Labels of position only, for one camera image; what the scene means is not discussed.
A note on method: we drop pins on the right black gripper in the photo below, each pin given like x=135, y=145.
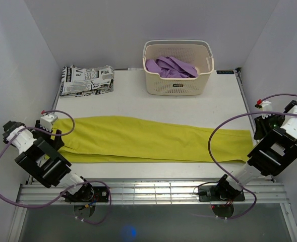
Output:
x=261, y=129

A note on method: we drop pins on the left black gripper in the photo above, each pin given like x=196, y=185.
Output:
x=58, y=142

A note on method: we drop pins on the yellow-green trousers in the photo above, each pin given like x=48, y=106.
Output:
x=120, y=139

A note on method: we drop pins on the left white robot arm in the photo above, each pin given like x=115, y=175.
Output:
x=39, y=156

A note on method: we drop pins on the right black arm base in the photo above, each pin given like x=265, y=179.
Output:
x=213, y=195

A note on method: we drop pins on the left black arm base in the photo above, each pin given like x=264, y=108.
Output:
x=89, y=196

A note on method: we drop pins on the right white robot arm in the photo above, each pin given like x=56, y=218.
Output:
x=276, y=150

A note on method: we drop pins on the folded newspaper print trousers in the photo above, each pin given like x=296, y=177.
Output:
x=84, y=82

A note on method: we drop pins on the cream perforated laundry basket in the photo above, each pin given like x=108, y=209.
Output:
x=195, y=52

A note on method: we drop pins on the purple garment in basket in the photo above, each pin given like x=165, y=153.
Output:
x=171, y=67

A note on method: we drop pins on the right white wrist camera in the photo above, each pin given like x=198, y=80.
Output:
x=264, y=106

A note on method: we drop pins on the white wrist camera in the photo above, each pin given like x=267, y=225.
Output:
x=47, y=120
x=264, y=106

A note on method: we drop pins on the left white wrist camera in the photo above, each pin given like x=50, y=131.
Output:
x=47, y=120

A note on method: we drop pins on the aluminium rail frame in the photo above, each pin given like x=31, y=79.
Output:
x=157, y=184

